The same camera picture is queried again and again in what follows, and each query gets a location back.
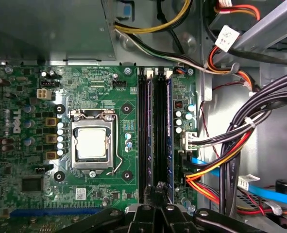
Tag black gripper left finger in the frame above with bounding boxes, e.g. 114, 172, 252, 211
53, 186, 161, 233

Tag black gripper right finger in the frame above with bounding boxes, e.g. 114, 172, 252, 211
157, 181, 264, 233

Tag black RAM slot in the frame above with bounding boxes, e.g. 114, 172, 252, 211
138, 67, 146, 203
154, 67, 167, 185

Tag white barcode sticker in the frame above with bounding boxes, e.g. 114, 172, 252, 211
75, 186, 87, 200

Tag metal socket cover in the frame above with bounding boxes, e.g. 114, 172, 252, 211
70, 109, 115, 171

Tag white board power connector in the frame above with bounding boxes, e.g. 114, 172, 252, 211
181, 132, 199, 150

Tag metal locking lever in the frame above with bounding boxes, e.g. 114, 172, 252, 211
106, 116, 123, 176

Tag blue expansion slot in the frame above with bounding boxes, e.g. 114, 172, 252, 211
10, 206, 104, 218

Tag silver CPU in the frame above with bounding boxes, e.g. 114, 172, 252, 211
76, 127, 108, 160

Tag CPU socket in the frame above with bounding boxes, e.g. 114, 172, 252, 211
70, 109, 115, 171

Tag black PC case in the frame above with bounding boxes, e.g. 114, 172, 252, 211
0, 0, 287, 233

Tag green Dell motherboard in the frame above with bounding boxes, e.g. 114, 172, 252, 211
0, 64, 199, 233

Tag white four-pin power socket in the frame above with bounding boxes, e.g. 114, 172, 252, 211
36, 88, 49, 100

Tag silver power supply unit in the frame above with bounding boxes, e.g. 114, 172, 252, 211
0, 0, 117, 63

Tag metal disk bay cage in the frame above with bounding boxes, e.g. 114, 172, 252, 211
206, 0, 287, 58

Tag orange red yellow wires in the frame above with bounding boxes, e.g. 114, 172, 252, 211
185, 130, 254, 206

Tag white wire connector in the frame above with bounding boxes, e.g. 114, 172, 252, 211
237, 173, 261, 192

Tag blue flat SATA cable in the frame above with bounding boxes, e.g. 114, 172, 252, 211
190, 156, 287, 207

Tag black cable bundle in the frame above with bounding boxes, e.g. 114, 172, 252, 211
218, 70, 287, 214

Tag black white wire bundle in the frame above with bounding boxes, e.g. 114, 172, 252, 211
115, 28, 233, 75

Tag yellow black power cable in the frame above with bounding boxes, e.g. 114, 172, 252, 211
114, 0, 192, 34

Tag white cable label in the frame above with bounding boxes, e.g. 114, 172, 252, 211
214, 25, 240, 53

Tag red orange wire bundle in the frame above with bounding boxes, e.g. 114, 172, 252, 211
205, 4, 261, 94

